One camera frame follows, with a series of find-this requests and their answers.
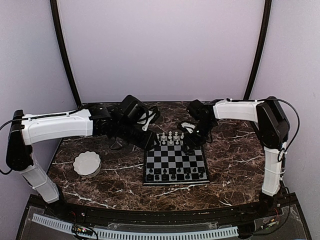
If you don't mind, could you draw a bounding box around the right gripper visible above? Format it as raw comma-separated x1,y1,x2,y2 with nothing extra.
183,119,216,153

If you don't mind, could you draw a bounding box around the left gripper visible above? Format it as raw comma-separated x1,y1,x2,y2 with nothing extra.
116,120,160,151

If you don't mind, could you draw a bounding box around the black white chessboard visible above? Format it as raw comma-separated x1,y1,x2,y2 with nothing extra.
142,133,210,186

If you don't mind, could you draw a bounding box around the black corner piece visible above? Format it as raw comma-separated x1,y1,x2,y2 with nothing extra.
146,174,153,181

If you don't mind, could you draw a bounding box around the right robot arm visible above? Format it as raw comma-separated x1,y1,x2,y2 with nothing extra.
178,96,293,197

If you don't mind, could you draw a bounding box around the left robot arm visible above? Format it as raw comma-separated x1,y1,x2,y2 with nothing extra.
5,104,159,218

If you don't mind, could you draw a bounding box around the white queen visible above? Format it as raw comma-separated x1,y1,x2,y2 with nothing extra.
173,131,180,141

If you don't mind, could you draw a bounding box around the white king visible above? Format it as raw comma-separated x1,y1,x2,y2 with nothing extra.
168,131,173,140

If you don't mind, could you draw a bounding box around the white bishop f-file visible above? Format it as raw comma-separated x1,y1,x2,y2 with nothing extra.
161,132,167,141

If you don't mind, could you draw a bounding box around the white scalloped bowl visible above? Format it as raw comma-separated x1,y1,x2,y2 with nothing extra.
72,151,102,179

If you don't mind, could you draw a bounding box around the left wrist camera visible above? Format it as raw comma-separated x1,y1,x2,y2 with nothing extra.
119,95,146,123

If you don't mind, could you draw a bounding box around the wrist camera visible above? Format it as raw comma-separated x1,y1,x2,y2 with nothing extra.
186,99,204,121
119,95,146,123

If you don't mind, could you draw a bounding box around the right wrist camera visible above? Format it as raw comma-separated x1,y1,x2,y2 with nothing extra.
186,99,204,121

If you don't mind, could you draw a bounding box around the black front rail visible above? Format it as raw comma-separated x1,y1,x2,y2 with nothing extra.
62,202,261,226

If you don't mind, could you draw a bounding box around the left black frame post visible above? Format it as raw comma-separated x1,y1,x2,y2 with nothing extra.
49,0,82,107

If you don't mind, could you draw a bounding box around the black frame post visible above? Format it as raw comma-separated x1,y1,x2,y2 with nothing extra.
49,0,82,107
243,0,272,100

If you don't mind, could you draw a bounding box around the white perforated cable tray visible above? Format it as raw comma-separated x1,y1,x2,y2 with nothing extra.
31,213,239,240

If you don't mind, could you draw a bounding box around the right black frame post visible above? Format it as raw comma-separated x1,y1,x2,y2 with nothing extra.
243,0,272,100

